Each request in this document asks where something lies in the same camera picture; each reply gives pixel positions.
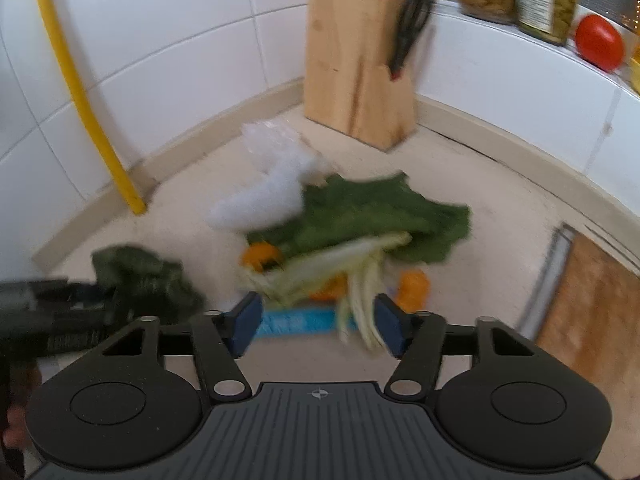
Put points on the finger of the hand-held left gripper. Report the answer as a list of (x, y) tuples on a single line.
[(85, 295)]

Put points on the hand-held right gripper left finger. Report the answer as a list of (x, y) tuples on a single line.
[(245, 325)]

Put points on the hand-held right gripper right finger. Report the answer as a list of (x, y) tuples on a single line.
[(392, 325)]

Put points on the red and blue carton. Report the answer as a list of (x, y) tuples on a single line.
[(300, 321)]

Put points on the pale cabbage leaves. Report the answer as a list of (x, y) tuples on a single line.
[(325, 265)]

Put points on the large dark green leaf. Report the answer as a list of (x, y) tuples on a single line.
[(375, 215)]

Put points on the orange peel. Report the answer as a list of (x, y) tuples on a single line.
[(414, 290), (330, 290), (261, 256)]

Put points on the white foam net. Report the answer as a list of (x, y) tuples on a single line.
[(265, 195)]

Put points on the clear plastic bag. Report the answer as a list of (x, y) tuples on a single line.
[(270, 142)]

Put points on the wooden cutting board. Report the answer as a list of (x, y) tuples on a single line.
[(595, 320)]

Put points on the yellow pipe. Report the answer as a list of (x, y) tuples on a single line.
[(75, 85)]

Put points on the wooden knife block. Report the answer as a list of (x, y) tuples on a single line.
[(350, 70)]

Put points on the black scissors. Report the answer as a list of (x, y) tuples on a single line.
[(410, 30)]

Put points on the yellow detergent bottle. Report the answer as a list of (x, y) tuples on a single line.
[(635, 75)]

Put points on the red tomato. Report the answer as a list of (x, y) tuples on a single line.
[(599, 42)]

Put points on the pickle jar with orange lid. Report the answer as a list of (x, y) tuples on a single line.
[(545, 5)]

